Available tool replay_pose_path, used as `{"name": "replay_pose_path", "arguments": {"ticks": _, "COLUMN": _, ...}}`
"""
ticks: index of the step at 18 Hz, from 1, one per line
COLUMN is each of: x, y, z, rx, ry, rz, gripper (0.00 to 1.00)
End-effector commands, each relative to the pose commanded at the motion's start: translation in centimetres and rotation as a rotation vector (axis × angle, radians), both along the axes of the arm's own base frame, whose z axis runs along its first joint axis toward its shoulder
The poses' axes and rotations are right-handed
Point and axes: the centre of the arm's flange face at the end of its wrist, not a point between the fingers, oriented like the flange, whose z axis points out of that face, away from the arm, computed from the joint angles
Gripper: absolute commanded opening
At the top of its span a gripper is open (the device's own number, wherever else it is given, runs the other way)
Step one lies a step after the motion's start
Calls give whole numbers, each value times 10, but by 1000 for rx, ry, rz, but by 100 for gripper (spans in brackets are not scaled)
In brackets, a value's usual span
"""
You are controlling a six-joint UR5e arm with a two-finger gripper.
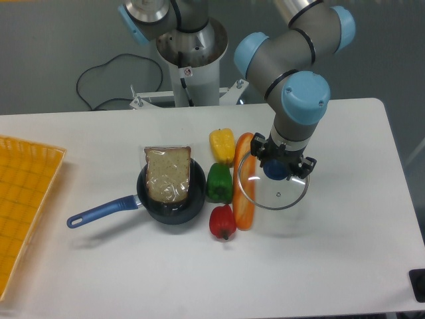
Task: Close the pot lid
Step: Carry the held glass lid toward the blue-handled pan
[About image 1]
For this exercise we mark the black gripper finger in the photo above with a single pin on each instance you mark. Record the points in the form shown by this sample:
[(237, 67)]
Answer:
[(258, 146), (304, 167)]

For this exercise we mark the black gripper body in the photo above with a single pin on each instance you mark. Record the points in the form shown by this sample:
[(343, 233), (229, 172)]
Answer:
[(282, 154)]

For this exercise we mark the glass pot lid blue knob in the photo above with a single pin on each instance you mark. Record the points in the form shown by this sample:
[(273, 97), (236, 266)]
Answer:
[(267, 193)]

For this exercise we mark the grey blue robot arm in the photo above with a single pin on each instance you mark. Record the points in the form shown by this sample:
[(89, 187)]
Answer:
[(277, 68)]

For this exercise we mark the orange baguette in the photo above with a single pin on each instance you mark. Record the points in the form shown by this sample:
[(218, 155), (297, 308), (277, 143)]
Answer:
[(243, 208)]

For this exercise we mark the yellow bell pepper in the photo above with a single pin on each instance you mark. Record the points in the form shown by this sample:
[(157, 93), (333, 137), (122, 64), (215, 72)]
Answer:
[(222, 145)]

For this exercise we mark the green bell pepper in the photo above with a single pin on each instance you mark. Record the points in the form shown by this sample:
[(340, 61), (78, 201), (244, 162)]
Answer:
[(219, 184)]

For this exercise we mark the red bell pepper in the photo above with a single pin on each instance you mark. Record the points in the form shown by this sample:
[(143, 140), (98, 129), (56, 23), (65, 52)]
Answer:
[(222, 223)]

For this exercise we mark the wrapped bread slice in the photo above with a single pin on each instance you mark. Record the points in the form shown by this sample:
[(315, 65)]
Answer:
[(168, 174)]

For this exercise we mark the black table corner device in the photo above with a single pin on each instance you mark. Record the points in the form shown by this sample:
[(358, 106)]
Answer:
[(417, 279)]

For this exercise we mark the yellow woven basket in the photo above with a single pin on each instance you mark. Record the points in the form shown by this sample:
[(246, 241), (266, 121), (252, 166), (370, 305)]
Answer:
[(28, 171)]

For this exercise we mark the dark pot with blue handle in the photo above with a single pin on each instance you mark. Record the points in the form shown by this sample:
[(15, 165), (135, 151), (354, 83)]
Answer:
[(166, 213)]

